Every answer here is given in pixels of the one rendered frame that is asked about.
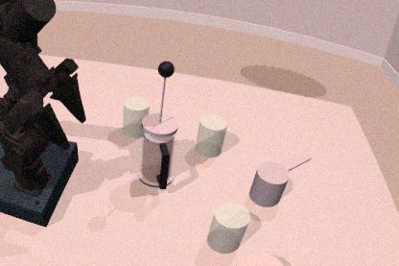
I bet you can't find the french press coffee maker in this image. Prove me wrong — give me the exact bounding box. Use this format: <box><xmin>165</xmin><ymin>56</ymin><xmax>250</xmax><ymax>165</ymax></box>
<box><xmin>137</xmin><ymin>60</ymin><xmax>178</xmax><ymax>189</ymax></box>

